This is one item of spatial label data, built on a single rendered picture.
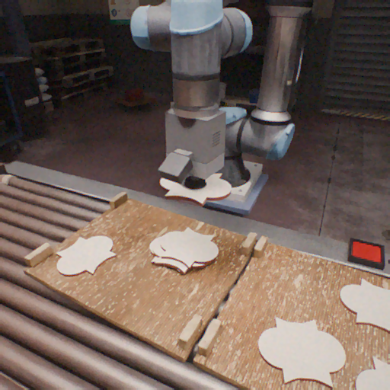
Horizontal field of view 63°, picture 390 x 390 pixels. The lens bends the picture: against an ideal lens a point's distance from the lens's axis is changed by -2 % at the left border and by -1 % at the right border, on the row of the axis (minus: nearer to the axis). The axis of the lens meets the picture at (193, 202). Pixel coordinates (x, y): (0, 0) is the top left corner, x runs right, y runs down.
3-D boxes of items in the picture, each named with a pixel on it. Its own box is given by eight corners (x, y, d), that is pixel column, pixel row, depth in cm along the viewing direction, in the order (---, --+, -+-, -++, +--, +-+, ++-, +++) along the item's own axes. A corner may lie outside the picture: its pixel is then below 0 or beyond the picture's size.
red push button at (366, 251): (351, 244, 79) (353, 240, 78) (378, 251, 77) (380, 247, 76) (350, 260, 74) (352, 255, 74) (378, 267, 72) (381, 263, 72)
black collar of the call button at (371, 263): (348, 242, 80) (350, 237, 79) (382, 250, 77) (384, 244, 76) (346, 261, 74) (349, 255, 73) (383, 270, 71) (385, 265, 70)
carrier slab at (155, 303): (126, 201, 95) (126, 196, 95) (257, 244, 78) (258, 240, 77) (23, 274, 70) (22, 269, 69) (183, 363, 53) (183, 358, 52)
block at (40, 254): (49, 250, 74) (46, 241, 73) (54, 254, 73) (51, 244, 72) (27, 266, 70) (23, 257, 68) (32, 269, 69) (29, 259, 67)
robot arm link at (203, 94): (202, 83, 46) (159, 77, 50) (202, 114, 49) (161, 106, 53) (228, 75, 51) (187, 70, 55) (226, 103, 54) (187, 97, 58)
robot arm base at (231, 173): (215, 160, 122) (216, 135, 116) (252, 171, 115) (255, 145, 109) (193, 177, 112) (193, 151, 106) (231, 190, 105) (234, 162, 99)
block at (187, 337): (194, 321, 58) (194, 311, 56) (203, 325, 57) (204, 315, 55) (177, 347, 53) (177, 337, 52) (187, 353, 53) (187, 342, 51)
